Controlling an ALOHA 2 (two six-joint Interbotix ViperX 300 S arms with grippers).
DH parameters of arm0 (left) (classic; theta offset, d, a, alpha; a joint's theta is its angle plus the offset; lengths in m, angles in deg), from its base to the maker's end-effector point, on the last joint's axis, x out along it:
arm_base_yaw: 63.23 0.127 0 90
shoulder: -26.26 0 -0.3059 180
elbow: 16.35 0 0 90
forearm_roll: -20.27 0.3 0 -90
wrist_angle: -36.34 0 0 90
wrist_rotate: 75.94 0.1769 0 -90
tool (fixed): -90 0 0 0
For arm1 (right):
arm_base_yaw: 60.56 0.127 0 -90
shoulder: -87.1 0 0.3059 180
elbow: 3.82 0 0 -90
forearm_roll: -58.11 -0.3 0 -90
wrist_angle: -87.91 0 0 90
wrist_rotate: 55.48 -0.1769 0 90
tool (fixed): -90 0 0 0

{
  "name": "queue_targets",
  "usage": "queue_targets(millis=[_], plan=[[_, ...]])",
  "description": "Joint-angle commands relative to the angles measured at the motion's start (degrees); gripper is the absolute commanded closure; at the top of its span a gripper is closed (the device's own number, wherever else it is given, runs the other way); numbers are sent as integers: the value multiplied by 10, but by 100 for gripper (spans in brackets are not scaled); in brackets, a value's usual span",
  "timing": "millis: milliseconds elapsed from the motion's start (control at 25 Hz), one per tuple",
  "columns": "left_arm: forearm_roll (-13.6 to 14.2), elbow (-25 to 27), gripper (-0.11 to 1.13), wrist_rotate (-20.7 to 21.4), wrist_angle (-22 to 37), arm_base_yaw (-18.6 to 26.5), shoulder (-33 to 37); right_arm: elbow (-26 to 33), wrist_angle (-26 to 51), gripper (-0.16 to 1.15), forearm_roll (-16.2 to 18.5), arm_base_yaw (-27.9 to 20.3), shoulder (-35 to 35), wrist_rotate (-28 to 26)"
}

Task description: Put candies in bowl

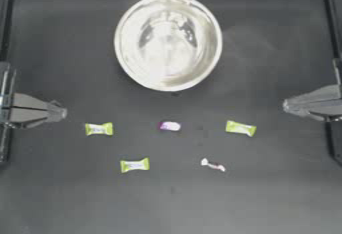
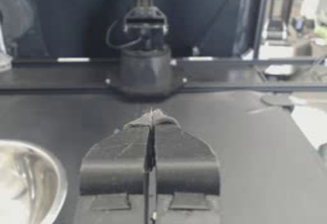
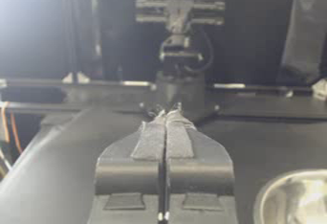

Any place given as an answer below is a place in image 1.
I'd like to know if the green candy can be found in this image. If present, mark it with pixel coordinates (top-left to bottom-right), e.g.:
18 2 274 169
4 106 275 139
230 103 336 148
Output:
84 121 115 137
225 119 258 138
119 157 151 174

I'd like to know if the purple white candy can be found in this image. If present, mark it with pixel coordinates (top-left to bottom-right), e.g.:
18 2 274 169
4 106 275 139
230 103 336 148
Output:
158 120 183 132

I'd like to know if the steel bowl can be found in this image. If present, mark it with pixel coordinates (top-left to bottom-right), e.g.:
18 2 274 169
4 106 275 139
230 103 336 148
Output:
112 0 225 93

